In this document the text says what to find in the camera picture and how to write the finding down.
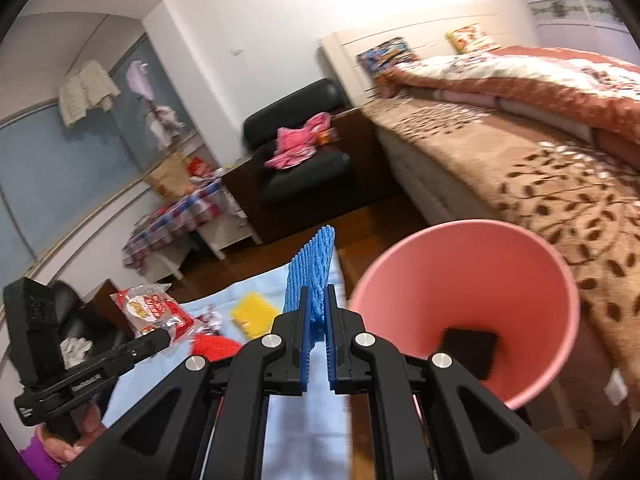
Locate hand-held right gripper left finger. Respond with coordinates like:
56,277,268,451
59,285,313,480

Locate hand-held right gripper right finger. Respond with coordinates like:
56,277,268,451
324,284,583,480

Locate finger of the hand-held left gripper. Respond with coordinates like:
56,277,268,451
100,329,172,368

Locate red white snack packet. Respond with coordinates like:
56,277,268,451
110,284,195,345

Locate yellow sponge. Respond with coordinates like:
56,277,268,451
230,292,281,339

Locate red foam net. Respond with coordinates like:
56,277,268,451
190,334,244,362

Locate shiny candy wrapper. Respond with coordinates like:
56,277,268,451
197,305,226,333

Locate blue foam net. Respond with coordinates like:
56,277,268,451
283,225,337,356

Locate pink plastic bucket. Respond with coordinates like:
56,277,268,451
348,218,581,409

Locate black sponge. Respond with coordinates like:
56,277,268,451
440,328,499,381

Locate person's left forearm purple sleeve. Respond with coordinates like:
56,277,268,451
20,435,63,480

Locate person's left hand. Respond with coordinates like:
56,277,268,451
39,411,108,466

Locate white crumpled tissue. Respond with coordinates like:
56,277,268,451
60,337,93,368

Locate black leather chair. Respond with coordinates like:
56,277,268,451
50,280,131,361

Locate light blue cloth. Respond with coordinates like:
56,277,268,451
92,247,351,480

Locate table with checkered cloth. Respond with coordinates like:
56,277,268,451
122,180,236,273

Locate white small table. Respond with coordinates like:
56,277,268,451
145,210,256,281

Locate black leather armchair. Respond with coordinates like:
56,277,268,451
243,78,353,206

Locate brown paper bag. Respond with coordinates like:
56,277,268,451
145,152,193,201

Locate red box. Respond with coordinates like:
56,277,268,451
187,156,218,181

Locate pink clothes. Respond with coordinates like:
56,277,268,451
264,112,332,170

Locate hanging mixed clothes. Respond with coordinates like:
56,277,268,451
145,105,186,148

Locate cream hanging garment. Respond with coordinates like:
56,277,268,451
58,60,122,127

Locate lilac hanging garment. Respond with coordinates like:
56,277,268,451
126,60,151,101

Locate bed with brown leaf blanket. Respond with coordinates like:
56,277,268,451
365,95,640,441

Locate white blanket tag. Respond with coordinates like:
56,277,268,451
605,370,628,406

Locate blue patterned pillow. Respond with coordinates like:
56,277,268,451
356,37,421,78

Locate orange floral quilt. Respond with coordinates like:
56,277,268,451
377,46,640,158

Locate yellow red patterned pillow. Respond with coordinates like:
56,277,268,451
446,23,501,55

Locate white wardrobe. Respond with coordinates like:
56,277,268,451
527,0,626,56

